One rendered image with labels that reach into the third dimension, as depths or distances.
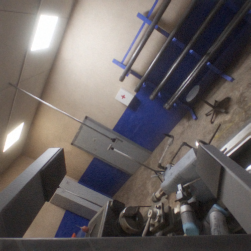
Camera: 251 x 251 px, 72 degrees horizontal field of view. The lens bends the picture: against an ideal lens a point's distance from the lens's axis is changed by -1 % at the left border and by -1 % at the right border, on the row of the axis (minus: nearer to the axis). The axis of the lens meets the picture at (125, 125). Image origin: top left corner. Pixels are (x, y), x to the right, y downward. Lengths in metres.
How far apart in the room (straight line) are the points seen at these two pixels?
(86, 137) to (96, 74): 1.81
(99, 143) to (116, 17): 3.15
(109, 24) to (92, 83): 1.34
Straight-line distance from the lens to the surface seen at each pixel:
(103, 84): 4.39
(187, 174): 1.48
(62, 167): 0.17
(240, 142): 1.68
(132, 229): 1.98
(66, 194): 5.44
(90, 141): 5.18
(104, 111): 4.64
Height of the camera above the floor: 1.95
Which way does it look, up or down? 10 degrees down
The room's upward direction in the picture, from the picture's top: 60 degrees counter-clockwise
